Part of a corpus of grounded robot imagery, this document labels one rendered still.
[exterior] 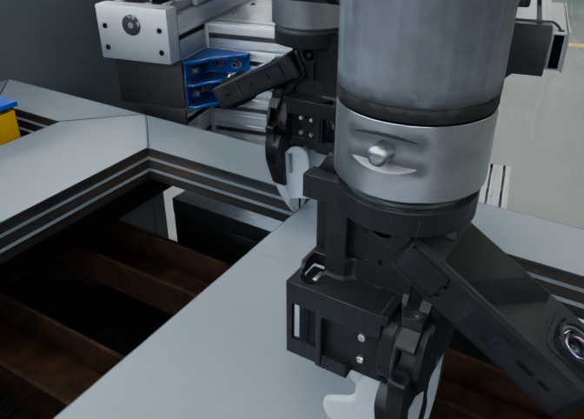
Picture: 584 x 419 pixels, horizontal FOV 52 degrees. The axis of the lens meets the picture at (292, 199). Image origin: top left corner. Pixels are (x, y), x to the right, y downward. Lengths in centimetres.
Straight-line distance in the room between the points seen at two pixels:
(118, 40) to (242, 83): 48
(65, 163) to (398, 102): 64
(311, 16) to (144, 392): 35
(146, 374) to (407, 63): 34
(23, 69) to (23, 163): 44
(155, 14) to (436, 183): 80
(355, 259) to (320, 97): 29
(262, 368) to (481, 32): 32
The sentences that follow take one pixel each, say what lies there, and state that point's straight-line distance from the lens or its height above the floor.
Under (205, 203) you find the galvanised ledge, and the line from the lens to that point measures 105.
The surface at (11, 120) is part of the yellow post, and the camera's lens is 100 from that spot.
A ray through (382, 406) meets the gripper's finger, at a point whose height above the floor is 95.
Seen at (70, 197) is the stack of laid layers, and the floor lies 84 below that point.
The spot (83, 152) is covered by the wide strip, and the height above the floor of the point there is 85.
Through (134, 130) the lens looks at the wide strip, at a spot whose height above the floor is 85.
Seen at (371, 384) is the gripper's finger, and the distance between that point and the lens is 37.
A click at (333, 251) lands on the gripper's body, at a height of 102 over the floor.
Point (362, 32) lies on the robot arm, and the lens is 25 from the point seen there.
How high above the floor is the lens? 120
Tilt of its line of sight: 30 degrees down
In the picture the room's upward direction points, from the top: straight up
